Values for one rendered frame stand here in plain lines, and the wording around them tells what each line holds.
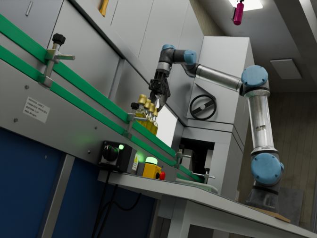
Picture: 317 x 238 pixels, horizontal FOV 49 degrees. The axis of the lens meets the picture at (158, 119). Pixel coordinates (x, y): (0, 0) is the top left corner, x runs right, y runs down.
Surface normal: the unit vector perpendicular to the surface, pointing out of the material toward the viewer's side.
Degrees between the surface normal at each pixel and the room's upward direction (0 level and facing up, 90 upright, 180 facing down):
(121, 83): 90
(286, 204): 82
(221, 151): 90
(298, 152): 90
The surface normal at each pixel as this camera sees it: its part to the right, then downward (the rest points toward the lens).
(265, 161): -0.34, -0.20
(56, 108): 0.91, 0.12
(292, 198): -0.51, -0.46
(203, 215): 0.80, 0.04
